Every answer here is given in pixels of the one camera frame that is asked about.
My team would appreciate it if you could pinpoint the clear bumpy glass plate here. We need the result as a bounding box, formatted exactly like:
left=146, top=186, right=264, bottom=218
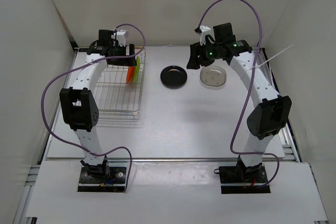
left=202, top=82, right=225, bottom=90

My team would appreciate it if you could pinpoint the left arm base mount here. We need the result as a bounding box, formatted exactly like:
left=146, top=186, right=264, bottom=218
left=77, top=166, right=128, bottom=193

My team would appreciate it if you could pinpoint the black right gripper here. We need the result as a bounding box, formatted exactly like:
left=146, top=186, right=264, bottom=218
left=186, top=39, right=223, bottom=70

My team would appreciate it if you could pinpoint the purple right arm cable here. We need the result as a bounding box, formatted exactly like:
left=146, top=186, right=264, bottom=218
left=198, top=0, right=280, bottom=188

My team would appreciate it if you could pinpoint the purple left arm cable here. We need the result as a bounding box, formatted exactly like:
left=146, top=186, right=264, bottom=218
left=41, top=23, right=146, bottom=193

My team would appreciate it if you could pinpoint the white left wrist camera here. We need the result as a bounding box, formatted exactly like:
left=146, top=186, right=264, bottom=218
left=114, top=30, right=129, bottom=47

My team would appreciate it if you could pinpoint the aluminium table frame rail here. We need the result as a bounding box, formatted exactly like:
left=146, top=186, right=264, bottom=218
left=260, top=62, right=301, bottom=163

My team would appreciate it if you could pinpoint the white zip tie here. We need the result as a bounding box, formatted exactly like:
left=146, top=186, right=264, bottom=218
left=250, top=44, right=295, bottom=69

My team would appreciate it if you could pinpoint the green plate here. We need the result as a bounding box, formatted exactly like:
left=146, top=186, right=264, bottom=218
left=132, top=56, right=141, bottom=83

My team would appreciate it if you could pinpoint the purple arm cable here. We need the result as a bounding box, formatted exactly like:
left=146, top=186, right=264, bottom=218
left=41, top=23, right=146, bottom=193
left=198, top=0, right=280, bottom=188

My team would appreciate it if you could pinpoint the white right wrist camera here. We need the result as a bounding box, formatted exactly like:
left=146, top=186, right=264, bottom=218
left=194, top=25, right=212, bottom=46

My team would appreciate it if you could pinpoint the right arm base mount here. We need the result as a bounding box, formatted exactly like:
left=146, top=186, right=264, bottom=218
left=214, top=165, right=271, bottom=194

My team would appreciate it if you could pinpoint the orange plate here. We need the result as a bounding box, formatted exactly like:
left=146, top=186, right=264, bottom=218
left=126, top=66, right=136, bottom=83

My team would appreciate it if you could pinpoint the clear ribbed glass plate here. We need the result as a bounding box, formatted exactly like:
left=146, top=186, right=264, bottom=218
left=200, top=65, right=227, bottom=83

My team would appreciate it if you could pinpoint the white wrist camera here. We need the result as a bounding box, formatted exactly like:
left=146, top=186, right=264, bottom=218
left=194, top=25, right=212, bottom=46
left=114, top=30, right=129, bottom=47

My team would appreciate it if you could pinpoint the metal wire dish rack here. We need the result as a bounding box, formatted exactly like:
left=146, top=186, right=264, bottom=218
left=93, top=50, right=146, bottom=120

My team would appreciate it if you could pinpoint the black plate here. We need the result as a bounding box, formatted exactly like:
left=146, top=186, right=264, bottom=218
left=160, top=65, right=187, bottom=89

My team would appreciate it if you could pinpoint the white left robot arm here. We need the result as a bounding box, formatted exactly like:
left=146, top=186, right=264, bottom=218
left=59, top=29, right=137, bottom=183

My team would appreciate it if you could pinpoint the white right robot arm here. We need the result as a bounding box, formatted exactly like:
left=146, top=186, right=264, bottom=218
left=186, top=23, right=292, bottom=182

